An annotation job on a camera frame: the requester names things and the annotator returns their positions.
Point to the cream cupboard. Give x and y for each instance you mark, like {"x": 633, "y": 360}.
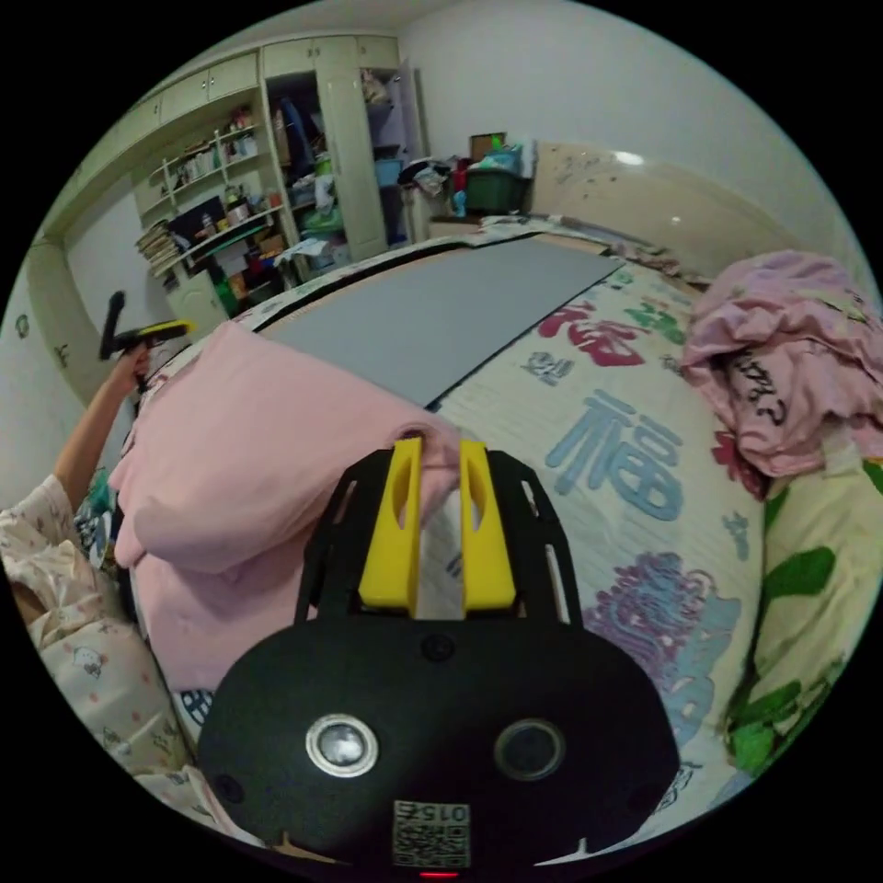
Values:
{"x": 345, "y": 172}

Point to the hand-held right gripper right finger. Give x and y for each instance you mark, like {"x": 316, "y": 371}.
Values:
{"x": 491, "y": 545}

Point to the person's left forearm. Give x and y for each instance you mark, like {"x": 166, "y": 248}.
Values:
{"x": 83, "y": 441}

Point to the cream blanket with green leaves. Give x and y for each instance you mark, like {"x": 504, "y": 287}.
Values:
{"x": 807, "y": 552}

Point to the person's body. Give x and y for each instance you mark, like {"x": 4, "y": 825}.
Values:
{"x": 76, "y": 635}

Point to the cream wall shelf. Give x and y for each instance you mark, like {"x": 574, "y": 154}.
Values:
{"x": 214, "y": 200}

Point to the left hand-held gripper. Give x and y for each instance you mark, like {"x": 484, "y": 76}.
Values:
{"x": 131, "y": 338}

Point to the pink sweatshirt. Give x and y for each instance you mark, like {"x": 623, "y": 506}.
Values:
{"x": 255, "y": 448}

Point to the pile of clothes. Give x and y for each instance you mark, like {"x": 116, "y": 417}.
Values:
{"x": 786, "y": 372}

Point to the person's left hand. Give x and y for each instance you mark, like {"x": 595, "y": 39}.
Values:
{"x": 130, "y": 372}

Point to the green storage box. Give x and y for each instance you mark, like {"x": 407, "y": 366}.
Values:
{"x": 498, "y": 192}

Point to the bed with printed quilt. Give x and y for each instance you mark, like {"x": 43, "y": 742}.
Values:
{"x": 621, "y": 441}

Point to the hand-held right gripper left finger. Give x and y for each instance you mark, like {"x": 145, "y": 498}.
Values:
{"x": 390, "y": 545}

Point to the grey flat board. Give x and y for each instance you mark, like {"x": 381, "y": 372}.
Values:
{"x": 441, "y": 310}

